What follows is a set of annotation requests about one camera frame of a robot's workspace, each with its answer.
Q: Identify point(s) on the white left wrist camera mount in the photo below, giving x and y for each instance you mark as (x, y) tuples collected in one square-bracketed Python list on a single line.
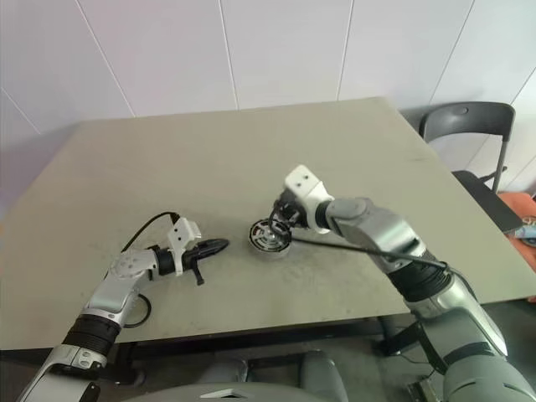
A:
[(180, 234)]

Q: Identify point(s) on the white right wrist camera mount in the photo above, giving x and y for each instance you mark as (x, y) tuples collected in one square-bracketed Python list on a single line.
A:
[(301, 178)]

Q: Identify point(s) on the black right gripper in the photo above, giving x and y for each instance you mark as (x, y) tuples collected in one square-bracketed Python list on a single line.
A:
[(293, 209)]

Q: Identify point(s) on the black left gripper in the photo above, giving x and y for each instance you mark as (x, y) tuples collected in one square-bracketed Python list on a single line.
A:
[(190, 257)]

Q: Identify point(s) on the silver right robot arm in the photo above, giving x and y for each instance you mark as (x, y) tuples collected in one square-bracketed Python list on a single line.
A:
[(377, 226)]

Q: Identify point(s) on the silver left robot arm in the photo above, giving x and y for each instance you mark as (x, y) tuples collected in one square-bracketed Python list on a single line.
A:
[(109, 293)]

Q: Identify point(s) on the grey rounded pad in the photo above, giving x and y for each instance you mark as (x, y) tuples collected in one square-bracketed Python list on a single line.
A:
[(228, 370), (324, 374)]

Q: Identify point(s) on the black folding chair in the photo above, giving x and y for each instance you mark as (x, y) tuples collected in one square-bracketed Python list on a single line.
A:
[(460, 121)]

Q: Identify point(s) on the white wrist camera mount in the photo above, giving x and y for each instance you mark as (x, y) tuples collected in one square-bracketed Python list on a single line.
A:
[(180, 234), (301, 178)]

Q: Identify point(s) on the grey robot torso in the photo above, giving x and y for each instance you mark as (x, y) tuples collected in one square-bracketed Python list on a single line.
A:
[(188, 393)]

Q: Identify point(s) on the black table frame bar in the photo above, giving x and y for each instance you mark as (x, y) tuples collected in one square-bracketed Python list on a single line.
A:
[(251, 335)]

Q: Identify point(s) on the black table leg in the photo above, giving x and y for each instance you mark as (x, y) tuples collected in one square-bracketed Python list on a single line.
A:
[(132, 364), (395, 339)]

